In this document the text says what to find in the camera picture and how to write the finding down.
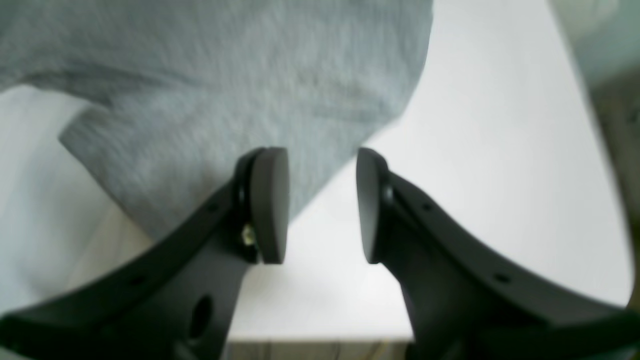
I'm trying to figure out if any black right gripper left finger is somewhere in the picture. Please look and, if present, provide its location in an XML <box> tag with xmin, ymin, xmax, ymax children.
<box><xmin>1</xmin><ymin>147</ymin><xmax>290</xmax><ymax>360</ymax></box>

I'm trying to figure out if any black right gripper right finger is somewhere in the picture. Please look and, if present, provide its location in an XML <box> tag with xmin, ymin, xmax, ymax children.
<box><xmin>356</xmin><ymin>147</ymin><xmax>639</xmax><ymax>360</ymax></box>

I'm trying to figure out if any grey t-shirt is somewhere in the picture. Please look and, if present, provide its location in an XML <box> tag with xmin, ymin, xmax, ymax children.
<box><xmin>0</xmin><ymin>0</ymin><xmax>434</xmax><ymax>240</ymax></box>

